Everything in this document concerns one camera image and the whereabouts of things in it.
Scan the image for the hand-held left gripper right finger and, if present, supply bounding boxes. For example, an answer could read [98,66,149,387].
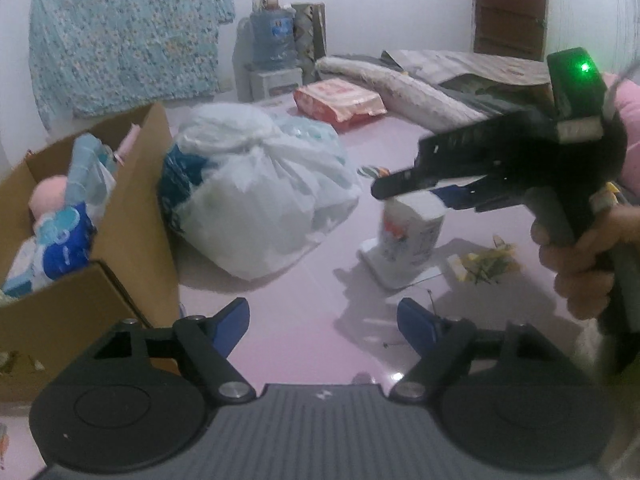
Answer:
[390,297,556,403]

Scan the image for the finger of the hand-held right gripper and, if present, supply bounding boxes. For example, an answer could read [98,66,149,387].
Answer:
[371,112,553,199]
[435,177,533,212]

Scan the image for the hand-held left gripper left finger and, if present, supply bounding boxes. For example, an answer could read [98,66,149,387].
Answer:
[95,297,256,405]

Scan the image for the white round jar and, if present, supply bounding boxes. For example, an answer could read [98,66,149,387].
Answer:
[359,194,447,292]

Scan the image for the brown cardboard box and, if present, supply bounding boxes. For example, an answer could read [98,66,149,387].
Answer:
[0,103,182,404]

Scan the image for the blue wet wipes pack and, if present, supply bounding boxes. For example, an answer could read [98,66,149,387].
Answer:
[33,201,98,282]

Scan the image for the pink cloth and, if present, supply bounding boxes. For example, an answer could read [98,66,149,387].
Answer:
[116,124,144,162]

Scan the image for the blue checked towel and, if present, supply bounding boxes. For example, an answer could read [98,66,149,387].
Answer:
[66,134,119,202]

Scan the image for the pink plush toy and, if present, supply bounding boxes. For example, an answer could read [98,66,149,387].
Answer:
[28,175,69,222]

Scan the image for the person's right forearm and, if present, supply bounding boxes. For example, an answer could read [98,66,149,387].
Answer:
[580,320,640,480]

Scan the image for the person's right hand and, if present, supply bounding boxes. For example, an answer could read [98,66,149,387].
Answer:
[531,204,637,320]

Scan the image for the pink pillow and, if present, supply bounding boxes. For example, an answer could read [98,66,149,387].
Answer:
[601,71,640,202]

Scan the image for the green patterned wrapper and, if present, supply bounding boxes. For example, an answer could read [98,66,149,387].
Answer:
[446,234,519,287]

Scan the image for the white rolled quilt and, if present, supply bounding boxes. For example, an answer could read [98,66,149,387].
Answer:
[315,56,502,132]

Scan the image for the checked pillow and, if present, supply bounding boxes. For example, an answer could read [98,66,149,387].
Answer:
[394,49,554,87]

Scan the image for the pink wet wipes packet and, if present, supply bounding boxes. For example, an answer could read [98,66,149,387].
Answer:
[292,78,388,126]

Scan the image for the white plastic bag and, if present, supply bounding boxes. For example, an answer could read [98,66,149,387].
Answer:
[160,103,362,282]

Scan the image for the blue packet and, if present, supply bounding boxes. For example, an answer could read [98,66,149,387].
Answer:
[159,145,212,234]

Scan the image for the brown door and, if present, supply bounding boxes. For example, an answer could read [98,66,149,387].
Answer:
[471,0,552,62]

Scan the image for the patterned board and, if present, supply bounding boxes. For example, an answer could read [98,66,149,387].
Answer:
[291,2,328,84]

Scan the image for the white water dispenser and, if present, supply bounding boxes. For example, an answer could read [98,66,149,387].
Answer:
[234,16,304,102]

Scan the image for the floral wall cloth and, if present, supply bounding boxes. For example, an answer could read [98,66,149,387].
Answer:
[28,0,237,122]

